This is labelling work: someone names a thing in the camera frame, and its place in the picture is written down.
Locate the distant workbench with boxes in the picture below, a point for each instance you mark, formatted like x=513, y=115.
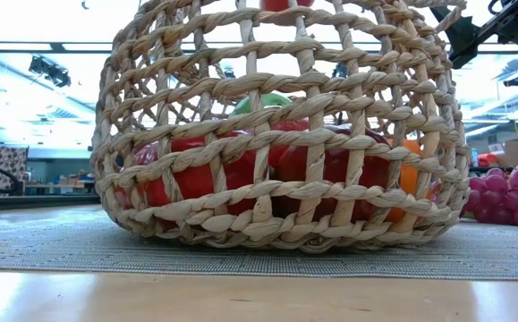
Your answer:
x=70, y=181

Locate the purple grape bunch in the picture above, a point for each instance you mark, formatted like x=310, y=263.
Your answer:
x=495, y=183

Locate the blue bottle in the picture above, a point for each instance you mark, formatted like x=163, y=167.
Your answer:
x=474, y=157

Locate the dark red apple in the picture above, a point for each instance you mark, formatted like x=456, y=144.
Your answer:
x=337, y=167

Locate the black ceiling device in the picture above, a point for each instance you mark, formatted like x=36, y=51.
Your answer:
x=50, y=71
x=514, y=81

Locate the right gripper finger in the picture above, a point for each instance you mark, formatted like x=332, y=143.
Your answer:
x=464, y=24
x=460, y=38

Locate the red container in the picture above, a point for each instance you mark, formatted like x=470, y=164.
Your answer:
x=486, y=159

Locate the orange fruit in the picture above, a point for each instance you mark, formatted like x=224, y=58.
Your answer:
x=408, y=176

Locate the woven straw basket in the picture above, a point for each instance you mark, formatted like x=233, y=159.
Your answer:
x=285, y=82

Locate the green apple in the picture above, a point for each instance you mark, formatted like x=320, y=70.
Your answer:
x=272, y=99

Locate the grey woven placemat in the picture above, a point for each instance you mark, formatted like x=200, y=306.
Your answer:
x=61, y=255

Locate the brown patterned bag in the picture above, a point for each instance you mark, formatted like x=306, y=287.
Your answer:
x=5, y=165

